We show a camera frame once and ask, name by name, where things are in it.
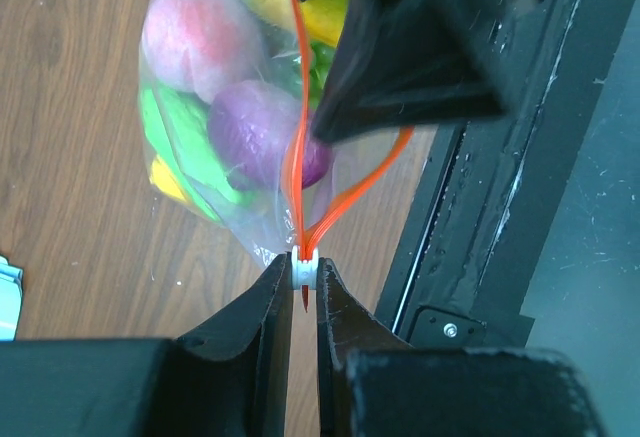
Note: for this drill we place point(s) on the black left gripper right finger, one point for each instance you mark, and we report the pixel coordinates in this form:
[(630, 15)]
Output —
[(372, 383)]

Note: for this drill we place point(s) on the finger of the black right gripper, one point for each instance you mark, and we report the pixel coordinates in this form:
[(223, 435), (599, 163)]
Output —
[(401, 63)]

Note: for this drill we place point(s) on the red fake apple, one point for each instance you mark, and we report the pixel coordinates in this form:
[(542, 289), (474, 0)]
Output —
[(201, 46)]

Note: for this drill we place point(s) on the green fake grapes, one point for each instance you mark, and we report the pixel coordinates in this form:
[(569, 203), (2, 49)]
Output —
[(286, 71)]

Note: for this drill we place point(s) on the purple fake onion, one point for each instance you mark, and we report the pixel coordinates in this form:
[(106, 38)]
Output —
[(250, 126)]

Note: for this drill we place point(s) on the blue checked cloth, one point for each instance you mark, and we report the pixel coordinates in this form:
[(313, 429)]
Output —
[(11, 297)]

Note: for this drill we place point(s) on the light green fake cucumber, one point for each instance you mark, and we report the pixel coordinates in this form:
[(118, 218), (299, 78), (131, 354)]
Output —
[(175, 127)]

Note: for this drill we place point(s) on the yellow fake lemon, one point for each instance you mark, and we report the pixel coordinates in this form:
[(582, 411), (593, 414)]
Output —
[(161, 176)]

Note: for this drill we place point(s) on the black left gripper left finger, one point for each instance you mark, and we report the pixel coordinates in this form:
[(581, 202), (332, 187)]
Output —
[(225, 377)]

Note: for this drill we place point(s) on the clear zip top bag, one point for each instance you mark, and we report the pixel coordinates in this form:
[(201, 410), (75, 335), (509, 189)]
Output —
[(319, 182)]

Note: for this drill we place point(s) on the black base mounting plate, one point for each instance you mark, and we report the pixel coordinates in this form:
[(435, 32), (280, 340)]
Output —
[(489, 191)]

